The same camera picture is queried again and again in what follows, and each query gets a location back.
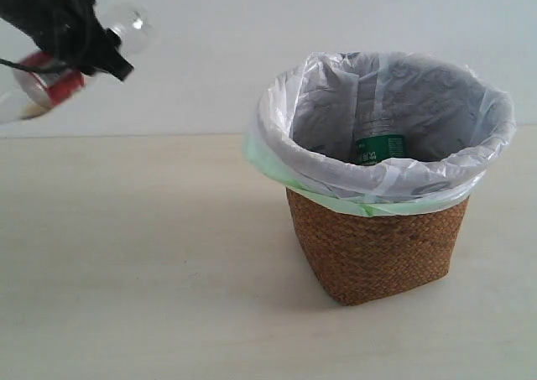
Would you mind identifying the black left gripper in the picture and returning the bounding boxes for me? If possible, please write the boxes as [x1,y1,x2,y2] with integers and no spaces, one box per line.
[1,0,134,81]

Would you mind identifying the clear bottle red label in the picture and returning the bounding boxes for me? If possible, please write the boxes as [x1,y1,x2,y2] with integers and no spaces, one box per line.
[1,3,152,124]

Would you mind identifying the clear bottle green label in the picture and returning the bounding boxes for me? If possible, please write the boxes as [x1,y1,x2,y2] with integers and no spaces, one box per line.
[352,111,408,166]

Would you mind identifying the white plastic bin liner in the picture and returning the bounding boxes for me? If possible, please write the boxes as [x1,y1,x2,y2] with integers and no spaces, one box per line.
[255,52,516,203]

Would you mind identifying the woven brown wicker basket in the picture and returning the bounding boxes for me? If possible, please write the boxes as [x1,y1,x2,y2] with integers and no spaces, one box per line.
[286,190,468,306]

